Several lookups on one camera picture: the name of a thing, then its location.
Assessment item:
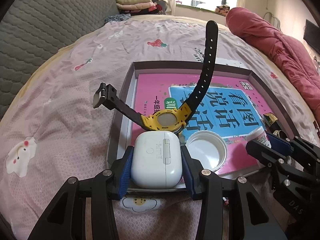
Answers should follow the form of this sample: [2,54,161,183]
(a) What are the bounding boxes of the white pill bottle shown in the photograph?
[245,126,272,148]

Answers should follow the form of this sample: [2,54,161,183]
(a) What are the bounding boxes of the white plastic jar lid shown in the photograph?
[186,131,227,172]

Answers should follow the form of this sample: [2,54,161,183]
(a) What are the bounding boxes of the white earbuds case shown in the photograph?
[131,131,182,189]

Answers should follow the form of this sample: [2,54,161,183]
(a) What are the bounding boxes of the black gold lighter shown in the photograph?
[263,113,282,133]

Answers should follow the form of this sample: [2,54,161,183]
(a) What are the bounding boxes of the grey cardboard box tray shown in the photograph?
[107,60,299,194]

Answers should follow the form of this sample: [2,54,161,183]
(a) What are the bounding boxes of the yellow black wrist watch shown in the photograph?
[93,20,219,134]

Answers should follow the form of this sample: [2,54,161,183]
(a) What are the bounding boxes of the pink and blue book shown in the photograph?
[134,74,271,175]

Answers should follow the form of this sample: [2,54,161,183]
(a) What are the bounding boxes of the pink patterned bed sheet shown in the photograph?
[1,16,319,239]

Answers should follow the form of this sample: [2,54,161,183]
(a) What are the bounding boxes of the red quilted duvet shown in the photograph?
[226,7,320,121]

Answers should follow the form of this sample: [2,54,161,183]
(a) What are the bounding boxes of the dark patterned folded cloth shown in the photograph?
[104,14,131,24]

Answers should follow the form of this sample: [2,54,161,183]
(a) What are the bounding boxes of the stack of folded clothes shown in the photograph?
[116,0,166,16]

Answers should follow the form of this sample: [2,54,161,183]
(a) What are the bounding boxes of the grey quilted headboard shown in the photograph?
[1,0,118,115]

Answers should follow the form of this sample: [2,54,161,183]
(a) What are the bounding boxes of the black wall television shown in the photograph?
[303,20,320,54]

